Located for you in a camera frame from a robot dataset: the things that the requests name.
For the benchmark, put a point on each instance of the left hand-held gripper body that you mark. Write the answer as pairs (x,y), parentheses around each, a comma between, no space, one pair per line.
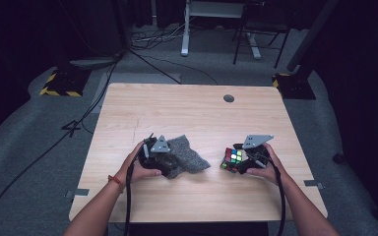
(159,146)

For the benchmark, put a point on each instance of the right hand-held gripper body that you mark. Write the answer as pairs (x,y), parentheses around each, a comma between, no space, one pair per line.
(257,141)

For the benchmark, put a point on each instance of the multicoloured puzzle cube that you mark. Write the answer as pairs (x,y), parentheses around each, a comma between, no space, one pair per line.
(232,158)

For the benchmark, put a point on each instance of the grey fuzzy cloth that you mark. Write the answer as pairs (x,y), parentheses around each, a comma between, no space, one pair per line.
(188,157)

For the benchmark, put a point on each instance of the person's right hand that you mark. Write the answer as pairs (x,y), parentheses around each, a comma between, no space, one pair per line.
(272,172)

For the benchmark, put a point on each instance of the round grey table grommet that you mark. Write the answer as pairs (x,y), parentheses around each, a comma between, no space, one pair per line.
(228,98)

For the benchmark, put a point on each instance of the black stand base yellow stripes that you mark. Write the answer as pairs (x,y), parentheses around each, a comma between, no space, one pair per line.
(64,83)
(295,87)

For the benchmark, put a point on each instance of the person's dark clothing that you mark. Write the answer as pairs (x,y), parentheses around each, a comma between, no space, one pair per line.
(200,229)

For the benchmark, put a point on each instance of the black caster wheel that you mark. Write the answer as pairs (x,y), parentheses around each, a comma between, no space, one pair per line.
(338,158)

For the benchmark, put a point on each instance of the black chair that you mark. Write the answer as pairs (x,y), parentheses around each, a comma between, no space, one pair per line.
(262,29)

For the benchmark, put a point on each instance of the slanted dark stand pole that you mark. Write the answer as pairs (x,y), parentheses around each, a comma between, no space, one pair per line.
(311,36)

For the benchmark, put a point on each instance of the grey table bracket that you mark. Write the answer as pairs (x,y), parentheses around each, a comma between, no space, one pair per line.
(78,192)
(313,183)

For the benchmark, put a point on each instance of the white desk frame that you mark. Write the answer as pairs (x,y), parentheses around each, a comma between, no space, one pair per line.
(185,32)

